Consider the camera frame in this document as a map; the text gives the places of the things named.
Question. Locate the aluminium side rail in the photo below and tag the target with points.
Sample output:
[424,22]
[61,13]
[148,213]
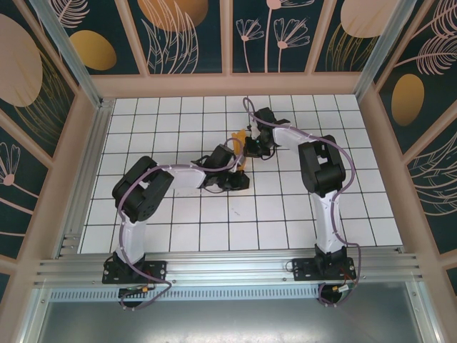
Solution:
[94,143]

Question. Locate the aluminium frame post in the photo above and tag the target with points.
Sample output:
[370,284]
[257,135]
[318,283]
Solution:
[382,46]
[73,60]

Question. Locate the left black-white robot arm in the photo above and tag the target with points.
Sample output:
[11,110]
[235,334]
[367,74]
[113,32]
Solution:
[146,200]

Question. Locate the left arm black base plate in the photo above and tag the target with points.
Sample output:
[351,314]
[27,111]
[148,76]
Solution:
[157,271]

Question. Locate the orange square paper sheet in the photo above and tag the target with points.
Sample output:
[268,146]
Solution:
[238,136]

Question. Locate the grey sheet metal panel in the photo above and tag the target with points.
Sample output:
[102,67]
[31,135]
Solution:
[228,321]

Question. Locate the right aluminium frame post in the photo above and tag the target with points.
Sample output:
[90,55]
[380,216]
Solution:
[382,46]

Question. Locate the long aluminium mounting rail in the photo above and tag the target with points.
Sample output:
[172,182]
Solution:
[228,268]

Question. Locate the left aluminium frame post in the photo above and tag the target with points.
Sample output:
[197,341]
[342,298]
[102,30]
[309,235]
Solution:
[73,60]

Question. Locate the right black-white robot arm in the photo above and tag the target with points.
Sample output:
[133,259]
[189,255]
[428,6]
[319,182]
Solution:
[321,168]

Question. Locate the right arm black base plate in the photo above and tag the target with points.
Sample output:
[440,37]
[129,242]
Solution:
[301,273]

